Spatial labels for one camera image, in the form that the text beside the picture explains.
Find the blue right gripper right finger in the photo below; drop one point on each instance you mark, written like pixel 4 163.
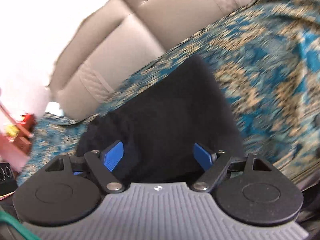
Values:
pixel 204 156

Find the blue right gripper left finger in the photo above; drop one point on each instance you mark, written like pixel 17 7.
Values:
pixel 112 155

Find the black pants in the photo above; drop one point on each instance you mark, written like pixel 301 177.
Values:
pixel 159 127

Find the red toy clutter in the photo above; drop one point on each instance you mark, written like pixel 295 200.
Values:
pixel 19 132

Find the teal paisley sofa cover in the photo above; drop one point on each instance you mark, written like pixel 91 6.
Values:
pixel 265 60

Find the beige leather sofa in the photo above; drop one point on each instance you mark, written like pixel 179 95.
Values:
pixel 119 39

